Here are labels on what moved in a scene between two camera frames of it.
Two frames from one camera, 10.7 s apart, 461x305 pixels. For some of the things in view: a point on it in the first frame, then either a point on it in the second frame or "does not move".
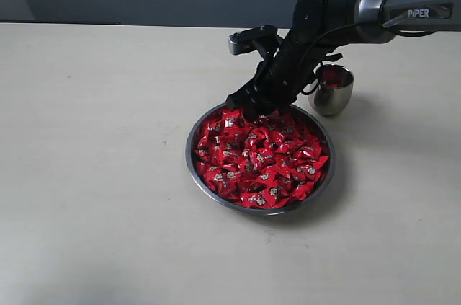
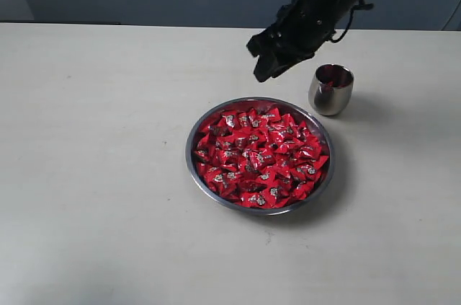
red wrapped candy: [306, 171] does not move
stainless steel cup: [334, 90] does not move
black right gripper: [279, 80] -> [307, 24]
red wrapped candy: [253, 200] does not move
